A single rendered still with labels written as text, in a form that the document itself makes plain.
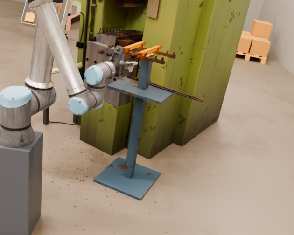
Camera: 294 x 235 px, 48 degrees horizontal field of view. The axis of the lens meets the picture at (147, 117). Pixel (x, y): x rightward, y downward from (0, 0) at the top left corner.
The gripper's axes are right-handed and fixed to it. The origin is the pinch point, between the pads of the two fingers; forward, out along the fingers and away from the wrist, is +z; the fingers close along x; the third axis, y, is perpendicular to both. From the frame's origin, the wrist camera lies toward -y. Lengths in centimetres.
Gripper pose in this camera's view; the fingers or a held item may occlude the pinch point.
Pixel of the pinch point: (126, 58)
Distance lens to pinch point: 195.7
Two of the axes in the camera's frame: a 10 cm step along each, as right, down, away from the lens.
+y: -1.5, 9.0, 4.1
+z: 4.1, -3.2, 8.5
